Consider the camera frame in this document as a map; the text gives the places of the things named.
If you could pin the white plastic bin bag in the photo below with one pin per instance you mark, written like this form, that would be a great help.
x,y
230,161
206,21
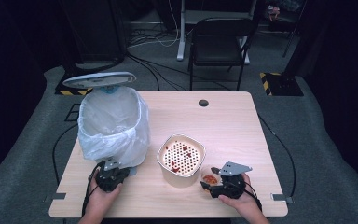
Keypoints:
x,y
112,118

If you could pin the person's left hand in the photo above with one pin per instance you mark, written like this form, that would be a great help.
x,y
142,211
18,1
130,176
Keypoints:
x,y
101,202

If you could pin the red food scraps in bowl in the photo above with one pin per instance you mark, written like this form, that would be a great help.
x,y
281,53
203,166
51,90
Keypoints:
x,y
175,170

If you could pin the black folding chair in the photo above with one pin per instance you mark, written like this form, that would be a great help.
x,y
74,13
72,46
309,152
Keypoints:
x,y
220,46

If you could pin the white desk frame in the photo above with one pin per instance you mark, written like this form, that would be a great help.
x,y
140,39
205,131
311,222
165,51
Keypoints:
x,y
181,37

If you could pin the grey-blue pedal trash bin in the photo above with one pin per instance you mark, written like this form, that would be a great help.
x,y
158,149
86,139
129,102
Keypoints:
x,y
99,80

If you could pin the person's right hand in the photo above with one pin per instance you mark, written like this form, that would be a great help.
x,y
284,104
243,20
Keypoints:
x,y
245,202

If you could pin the black cabinet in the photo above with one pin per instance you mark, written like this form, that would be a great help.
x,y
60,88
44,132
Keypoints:
x,y
93,28

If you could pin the beige bowl with perforated insert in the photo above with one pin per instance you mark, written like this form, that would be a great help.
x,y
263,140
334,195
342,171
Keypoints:
x,y
175,181

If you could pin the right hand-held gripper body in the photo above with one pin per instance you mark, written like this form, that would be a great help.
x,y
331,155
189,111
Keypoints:
x,y
231,186

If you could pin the black stand base hazard tape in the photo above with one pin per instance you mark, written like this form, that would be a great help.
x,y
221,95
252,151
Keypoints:
x,y
282,84
74,91

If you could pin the orange-red food scraps in cup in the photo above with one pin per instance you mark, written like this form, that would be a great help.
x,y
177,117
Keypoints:
x,y
209,179

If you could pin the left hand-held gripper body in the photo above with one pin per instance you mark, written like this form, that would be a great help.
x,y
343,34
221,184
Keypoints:
x,y
108,179

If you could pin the small clear plastic cup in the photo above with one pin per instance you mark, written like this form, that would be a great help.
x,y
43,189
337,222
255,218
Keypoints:
x,y
203,177

